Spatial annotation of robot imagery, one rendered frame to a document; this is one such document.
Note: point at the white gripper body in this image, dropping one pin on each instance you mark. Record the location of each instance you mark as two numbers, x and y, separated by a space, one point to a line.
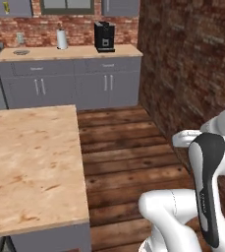
184 138

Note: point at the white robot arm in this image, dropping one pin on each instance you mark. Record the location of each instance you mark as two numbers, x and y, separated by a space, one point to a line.
169 213

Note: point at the grey base cupboard run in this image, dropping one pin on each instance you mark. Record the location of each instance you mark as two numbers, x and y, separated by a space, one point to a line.
84 82

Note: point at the black coffee machine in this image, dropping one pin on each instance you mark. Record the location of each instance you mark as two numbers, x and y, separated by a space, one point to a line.
104 36

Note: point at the white paper towel roll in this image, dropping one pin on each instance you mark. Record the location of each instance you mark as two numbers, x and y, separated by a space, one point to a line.
62 40

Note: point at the grey island base panel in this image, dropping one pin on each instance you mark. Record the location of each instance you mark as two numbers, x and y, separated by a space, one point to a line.
51 239

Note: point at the dark framed window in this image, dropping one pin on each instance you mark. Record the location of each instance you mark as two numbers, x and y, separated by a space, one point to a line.
67 6

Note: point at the round grey dish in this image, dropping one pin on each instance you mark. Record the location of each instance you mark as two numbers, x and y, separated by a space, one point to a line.
21 52

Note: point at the small grey jar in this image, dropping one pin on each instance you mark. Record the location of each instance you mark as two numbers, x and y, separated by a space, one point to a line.
20 38

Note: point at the grey wall cupboard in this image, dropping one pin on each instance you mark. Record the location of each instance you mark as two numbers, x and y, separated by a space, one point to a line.
17 8
120 7

